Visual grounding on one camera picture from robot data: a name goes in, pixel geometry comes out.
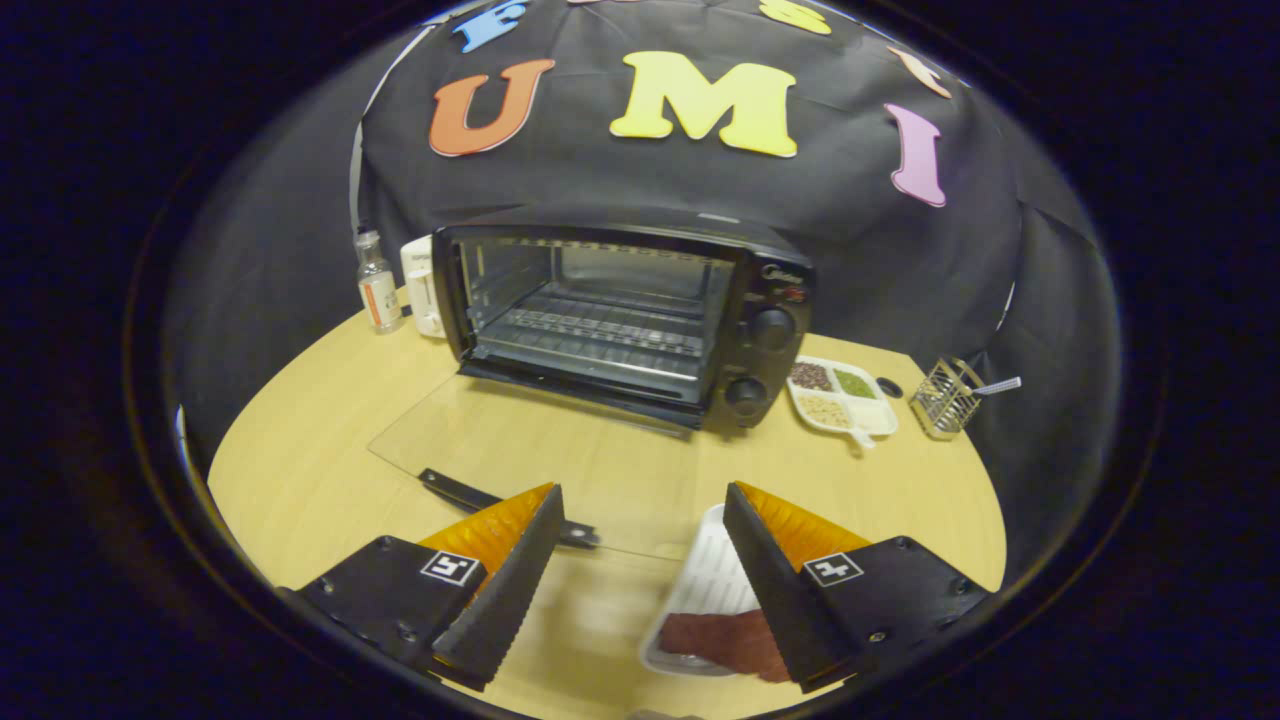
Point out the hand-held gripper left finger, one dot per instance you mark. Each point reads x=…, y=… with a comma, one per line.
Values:
x=505, y=600

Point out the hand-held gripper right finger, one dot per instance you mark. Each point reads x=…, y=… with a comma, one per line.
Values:
x=785, y=600

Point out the red meat slice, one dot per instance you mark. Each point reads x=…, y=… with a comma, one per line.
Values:
x=715, y=635

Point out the black toaster oven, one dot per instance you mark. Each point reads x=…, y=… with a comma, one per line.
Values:
x=775, y=290

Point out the white bread toaster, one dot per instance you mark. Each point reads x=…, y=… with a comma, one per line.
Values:
x=422, y=290

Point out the white ribbed tray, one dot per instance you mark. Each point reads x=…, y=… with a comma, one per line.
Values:
x=715, y=570

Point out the white divided dish with grains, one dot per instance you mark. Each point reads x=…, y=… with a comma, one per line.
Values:
x=865, y=410

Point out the small black disc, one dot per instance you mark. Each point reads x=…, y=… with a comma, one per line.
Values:
x=889, y=387

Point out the white spoon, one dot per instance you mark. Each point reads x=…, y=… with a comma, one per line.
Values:
x=1000, y=385

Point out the clear bottle with orange label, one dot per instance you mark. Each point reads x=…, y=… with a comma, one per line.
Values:
x=378, y=290

